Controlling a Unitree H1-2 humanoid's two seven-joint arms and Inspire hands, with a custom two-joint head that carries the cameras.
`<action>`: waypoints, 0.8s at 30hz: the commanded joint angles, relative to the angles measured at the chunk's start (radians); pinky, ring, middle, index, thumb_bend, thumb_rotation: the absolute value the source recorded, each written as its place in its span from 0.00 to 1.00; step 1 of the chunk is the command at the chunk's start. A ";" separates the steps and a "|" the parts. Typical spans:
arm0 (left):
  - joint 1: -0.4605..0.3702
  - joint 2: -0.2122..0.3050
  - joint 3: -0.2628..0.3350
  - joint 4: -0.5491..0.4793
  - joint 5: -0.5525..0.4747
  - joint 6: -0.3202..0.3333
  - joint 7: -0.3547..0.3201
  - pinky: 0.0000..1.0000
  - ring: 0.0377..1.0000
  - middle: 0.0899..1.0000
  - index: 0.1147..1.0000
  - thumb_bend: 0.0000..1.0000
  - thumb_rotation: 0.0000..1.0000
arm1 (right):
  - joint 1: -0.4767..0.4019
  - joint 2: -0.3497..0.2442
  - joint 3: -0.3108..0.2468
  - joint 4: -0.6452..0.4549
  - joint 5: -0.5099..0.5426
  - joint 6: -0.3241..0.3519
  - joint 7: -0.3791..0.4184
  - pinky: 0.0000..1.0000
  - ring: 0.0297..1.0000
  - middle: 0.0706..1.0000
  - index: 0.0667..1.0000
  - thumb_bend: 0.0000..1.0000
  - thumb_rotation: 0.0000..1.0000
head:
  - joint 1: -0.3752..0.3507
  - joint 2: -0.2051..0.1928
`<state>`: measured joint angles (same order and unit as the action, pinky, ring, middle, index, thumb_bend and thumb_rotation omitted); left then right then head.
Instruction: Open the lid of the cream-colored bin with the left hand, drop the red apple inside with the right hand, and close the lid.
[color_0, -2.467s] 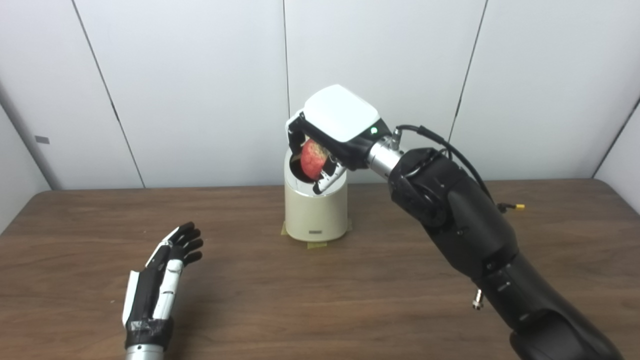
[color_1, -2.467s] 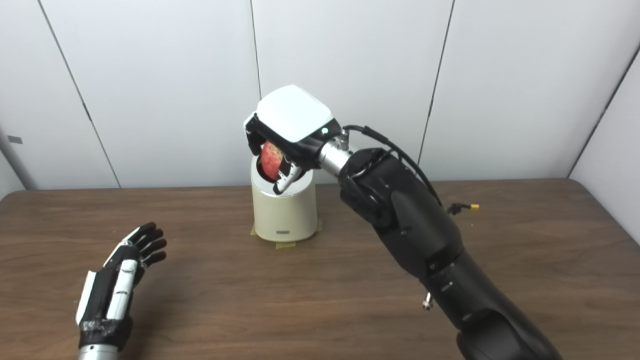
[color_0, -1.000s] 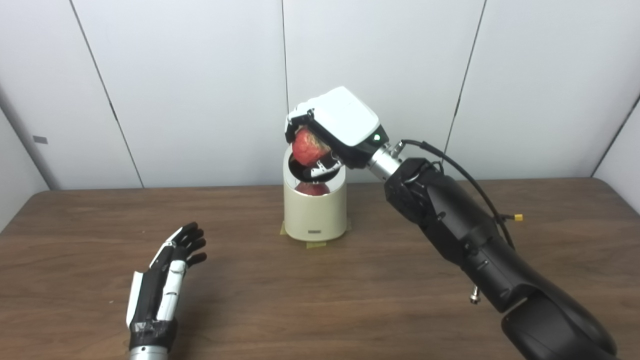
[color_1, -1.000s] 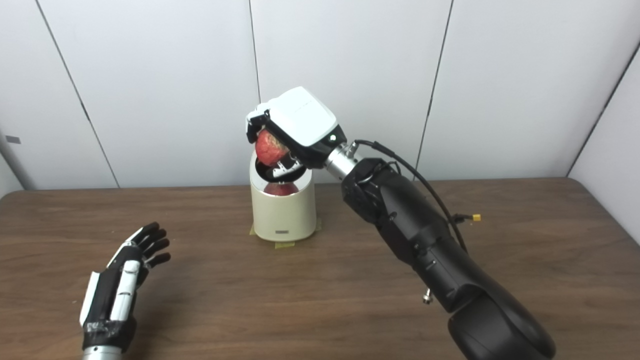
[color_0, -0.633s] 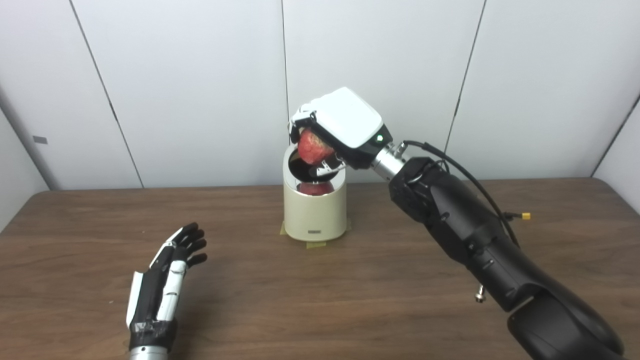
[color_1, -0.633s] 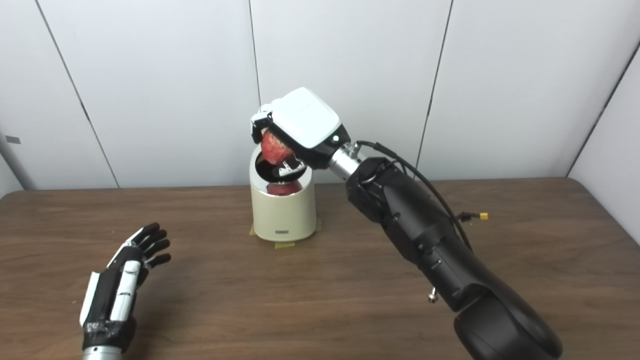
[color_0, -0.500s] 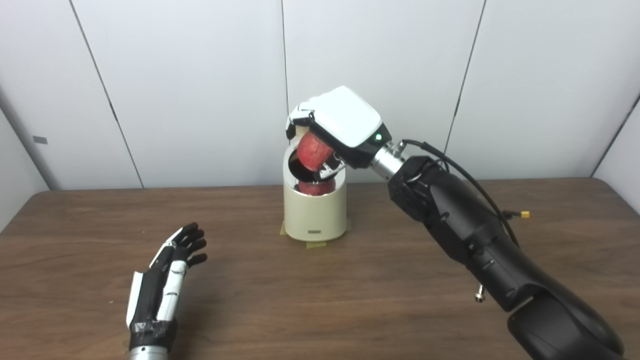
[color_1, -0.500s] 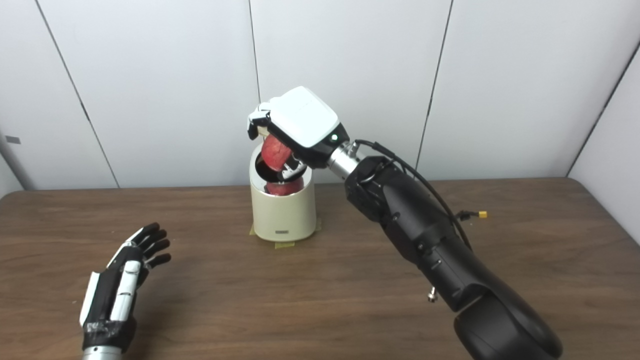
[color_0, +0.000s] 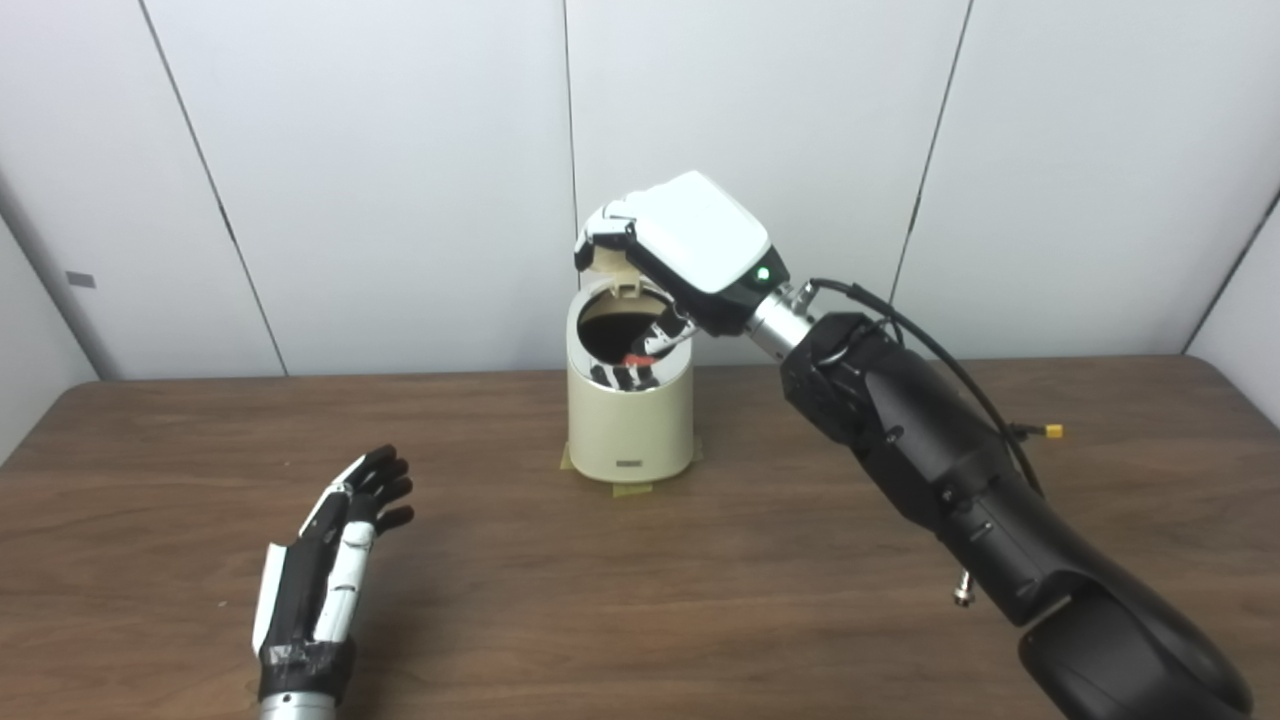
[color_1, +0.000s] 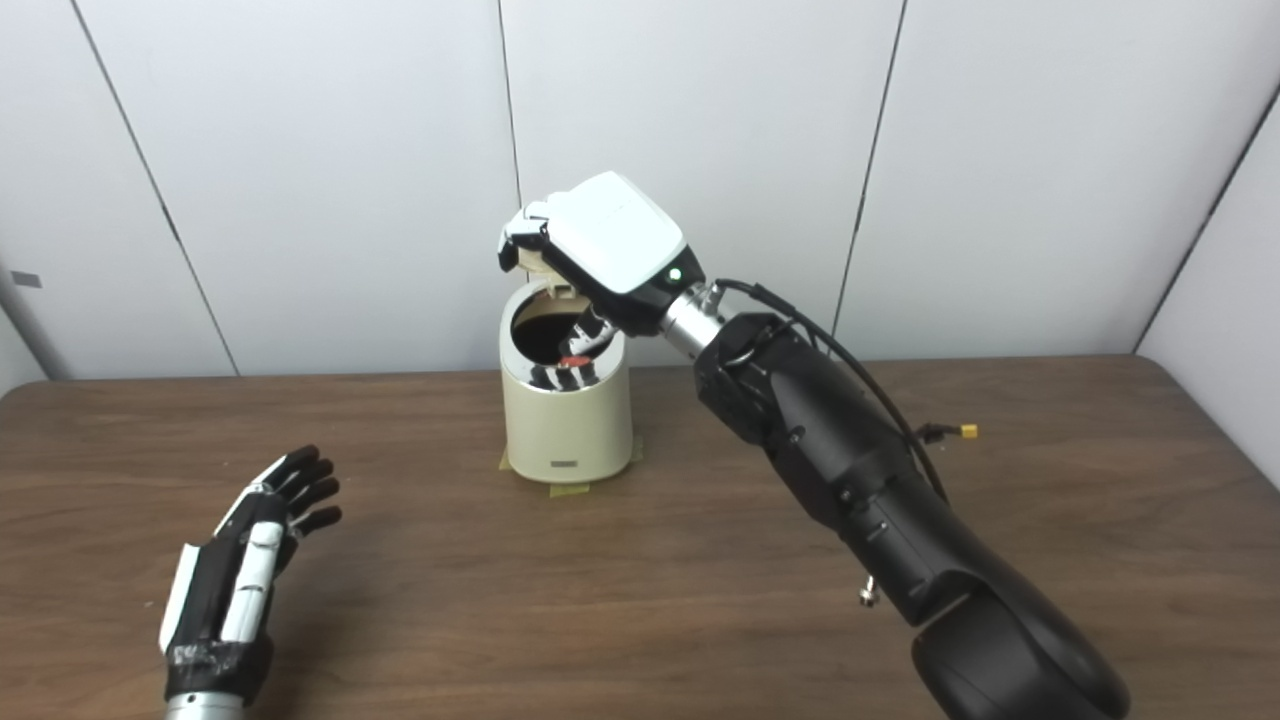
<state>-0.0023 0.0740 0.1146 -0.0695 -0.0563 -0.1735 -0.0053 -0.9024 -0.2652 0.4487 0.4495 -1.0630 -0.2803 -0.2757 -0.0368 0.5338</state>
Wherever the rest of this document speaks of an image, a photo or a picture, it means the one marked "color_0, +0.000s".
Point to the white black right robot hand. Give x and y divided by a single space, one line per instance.
700 240

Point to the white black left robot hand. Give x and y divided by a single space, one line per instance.
305 590

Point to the cream round bin lid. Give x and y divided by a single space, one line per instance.
612 270

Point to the red apple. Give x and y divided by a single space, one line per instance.
636 358

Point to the cream-colored round bin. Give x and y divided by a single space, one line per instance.
630 430

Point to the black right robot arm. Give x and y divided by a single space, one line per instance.
950 470

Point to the small grey wall label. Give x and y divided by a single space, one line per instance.
81 280

